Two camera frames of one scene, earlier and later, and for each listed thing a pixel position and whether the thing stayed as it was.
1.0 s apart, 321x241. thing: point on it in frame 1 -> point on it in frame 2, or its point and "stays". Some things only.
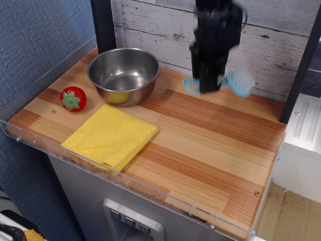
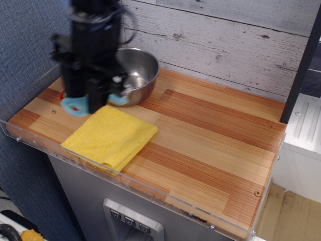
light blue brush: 238,83 -> 79,107
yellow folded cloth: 108,137 stays
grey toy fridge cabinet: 104,210 stays
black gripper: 218,30 -> 87,54
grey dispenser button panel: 124,224 stays
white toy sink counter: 297,168 stays
